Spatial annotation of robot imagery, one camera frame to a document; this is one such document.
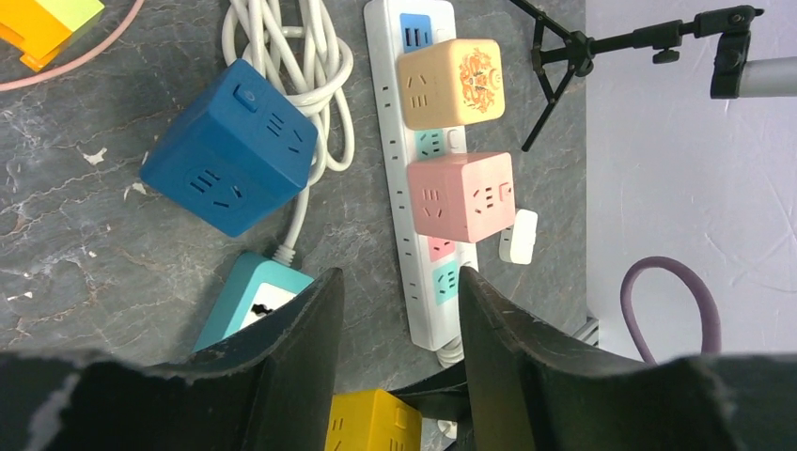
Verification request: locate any teal power strip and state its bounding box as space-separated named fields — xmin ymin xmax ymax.
xmin=193 ymin=252 xmax=313 ymax=352

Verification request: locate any white adapter plug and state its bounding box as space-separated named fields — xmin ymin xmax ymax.
xmin=499 ymin=209 xmax=539 ymax=265

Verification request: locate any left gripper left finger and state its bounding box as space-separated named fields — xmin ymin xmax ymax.
xmin=1 ymin=268 xmax=345 ymax=450

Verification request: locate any yellow cube socket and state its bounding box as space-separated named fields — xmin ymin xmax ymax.
xmin=325 ymin=389 xmax=422 ymax=451

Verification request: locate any blue cube socket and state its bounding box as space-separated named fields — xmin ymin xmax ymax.
xmin=140 ymin=59 xmax=318 ymax=237

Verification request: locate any white strip power cord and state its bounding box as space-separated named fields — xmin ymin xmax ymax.
xmin=435 ymin=335 xmax=465 ymax=440

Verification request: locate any yellow orange toy block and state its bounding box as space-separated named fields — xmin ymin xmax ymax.
xmin=1 ymin=0 xmax=104 ymax=72

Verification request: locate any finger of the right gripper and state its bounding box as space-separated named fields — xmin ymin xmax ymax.
xmin=389 ymin=361 xmax=471 ymax=430

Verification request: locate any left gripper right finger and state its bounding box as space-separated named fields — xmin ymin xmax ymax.
xmin=459 ymin=267 xmax=796 ymax=450

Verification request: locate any white coiled cord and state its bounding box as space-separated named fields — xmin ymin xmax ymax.
xmin=221 ymin=0 xmax=356 ymax=266

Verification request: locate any beige dragon cube socket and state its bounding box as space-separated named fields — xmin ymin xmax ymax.
xmin=396 ymin=39 xmax=506 ymax=131

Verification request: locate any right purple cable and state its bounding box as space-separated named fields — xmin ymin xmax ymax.
xmin=619 ymin=256 xmax=724 ymax=365

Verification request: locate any thin pink usb cable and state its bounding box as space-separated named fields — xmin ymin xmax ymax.
xmin=0 ymin=0 xmax=146 ymax=93

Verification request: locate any white long power strip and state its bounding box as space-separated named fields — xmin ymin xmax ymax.
xmin=363 ymin=0 xmax=480 ymax=352

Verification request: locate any black tripod stand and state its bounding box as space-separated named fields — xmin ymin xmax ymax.
xmin=513 ymin=1 xmax=764 ymax=152

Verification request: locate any pink cube socket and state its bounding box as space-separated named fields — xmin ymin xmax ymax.
xmin=407 ymin=152 xmax=516 ymax=243

